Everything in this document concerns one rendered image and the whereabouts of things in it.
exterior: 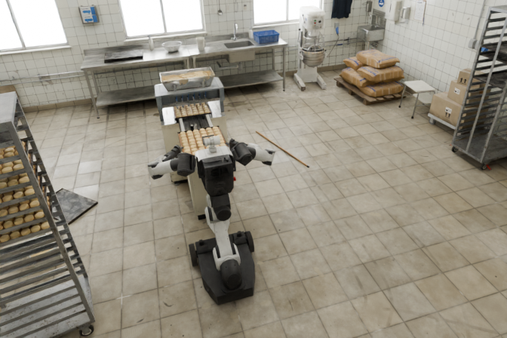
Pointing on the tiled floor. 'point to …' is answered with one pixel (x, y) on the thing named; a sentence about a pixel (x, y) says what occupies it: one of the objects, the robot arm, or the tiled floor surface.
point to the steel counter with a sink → (242, 47)
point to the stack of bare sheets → (74, 204)
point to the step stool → (419, 93)
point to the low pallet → (366, 94)
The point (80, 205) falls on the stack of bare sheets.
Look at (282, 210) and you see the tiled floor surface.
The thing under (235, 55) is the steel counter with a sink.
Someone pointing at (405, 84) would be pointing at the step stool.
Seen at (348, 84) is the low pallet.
